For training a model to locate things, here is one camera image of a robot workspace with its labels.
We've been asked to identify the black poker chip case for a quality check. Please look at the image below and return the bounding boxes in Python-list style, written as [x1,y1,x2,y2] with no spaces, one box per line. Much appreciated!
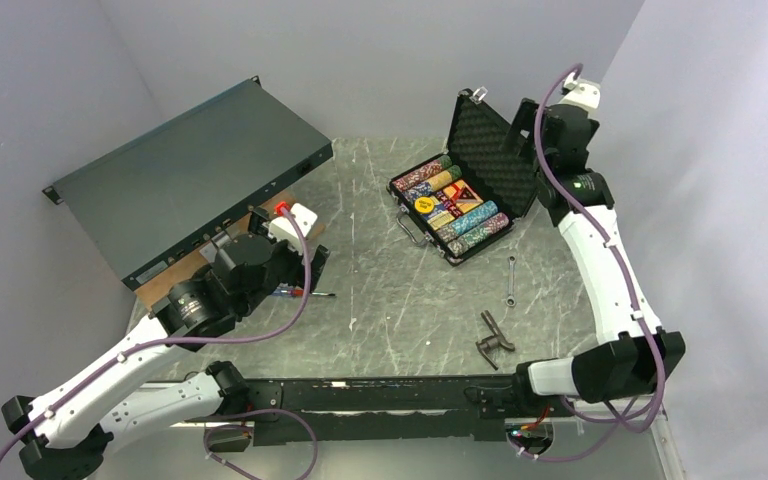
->
[386,87,539,266]

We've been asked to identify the yellow blue card deck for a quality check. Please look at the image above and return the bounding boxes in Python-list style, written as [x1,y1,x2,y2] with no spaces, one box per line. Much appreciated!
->
[425,209,462,230]

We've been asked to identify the yellow big blind button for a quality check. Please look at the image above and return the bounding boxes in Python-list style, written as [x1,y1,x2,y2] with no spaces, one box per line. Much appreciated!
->
[413,196,436,214]

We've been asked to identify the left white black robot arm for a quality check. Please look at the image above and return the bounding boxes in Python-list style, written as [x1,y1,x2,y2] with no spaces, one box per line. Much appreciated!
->
[1,234,330,479]

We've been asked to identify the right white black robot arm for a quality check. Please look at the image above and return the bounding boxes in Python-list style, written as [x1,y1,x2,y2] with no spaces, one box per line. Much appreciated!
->
[504,99,686,415]

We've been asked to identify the blue red screwdriver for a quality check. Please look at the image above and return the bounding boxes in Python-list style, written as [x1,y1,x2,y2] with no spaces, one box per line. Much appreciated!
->
[272,288,336,298]

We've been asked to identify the red card deck in case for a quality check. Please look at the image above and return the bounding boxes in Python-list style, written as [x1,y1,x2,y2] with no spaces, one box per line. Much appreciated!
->
[435,179,484,219]

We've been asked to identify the silver ratchet wrench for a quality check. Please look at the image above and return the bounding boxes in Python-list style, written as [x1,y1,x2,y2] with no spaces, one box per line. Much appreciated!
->
[505,255,517,308]

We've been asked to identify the dark grey rack server chassis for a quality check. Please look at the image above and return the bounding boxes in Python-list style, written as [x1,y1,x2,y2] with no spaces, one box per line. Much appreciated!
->
[42,77,333,291]

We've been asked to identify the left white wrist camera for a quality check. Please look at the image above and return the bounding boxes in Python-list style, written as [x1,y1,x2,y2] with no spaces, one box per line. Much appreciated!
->
[268,202,318,251]

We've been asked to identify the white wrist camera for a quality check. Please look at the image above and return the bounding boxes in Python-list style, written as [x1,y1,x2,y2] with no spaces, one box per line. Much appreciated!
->
[559,74,601,113]
[268,202,318,251]

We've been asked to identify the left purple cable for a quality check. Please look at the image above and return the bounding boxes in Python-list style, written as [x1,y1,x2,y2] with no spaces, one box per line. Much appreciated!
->
[0,208,312,480]

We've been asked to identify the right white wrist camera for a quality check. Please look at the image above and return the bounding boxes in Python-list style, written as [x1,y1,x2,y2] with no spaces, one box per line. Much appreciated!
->
[559,74,601,113]

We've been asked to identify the silver metal bracket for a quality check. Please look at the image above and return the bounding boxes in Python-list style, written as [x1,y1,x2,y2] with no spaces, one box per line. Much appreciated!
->
[199,230,235,263]

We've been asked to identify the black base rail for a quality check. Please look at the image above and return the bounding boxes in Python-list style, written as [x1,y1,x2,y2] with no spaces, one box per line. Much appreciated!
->
[195,374,574,446]

